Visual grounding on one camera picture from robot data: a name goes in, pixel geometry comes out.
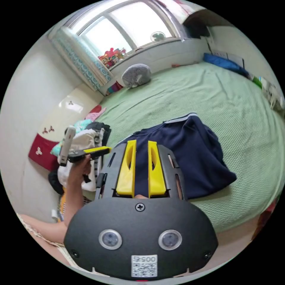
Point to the navy blue short sleeve shirt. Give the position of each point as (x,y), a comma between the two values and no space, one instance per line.
(196,153)

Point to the small white fan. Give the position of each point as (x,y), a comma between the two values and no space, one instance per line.
(157,36)

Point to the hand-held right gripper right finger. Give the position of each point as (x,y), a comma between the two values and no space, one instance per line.
(157,178)

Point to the blue rolled blanket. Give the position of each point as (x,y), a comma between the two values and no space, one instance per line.
(225,63)

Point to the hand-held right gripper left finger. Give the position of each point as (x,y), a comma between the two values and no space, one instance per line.
(127,176)

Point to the patterned teal curtain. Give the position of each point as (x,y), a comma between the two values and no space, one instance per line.
(82,60)

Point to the bed with green quilt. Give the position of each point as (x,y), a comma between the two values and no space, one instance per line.
(200,100)

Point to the red cushion with white flowers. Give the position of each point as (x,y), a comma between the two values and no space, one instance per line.
(42,153)

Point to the window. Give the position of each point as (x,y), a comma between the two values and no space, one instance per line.
(124,29)

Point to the person's left hand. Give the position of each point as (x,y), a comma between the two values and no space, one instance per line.
(80,170)

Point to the pile of clothes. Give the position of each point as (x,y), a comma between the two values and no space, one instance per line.
(91,135)

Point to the grey plush toy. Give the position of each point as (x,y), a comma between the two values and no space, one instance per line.
(135,76)

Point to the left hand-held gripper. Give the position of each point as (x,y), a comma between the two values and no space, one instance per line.
(76,155)

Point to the person's left forearm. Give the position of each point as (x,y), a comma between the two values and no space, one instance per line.
(71,200)

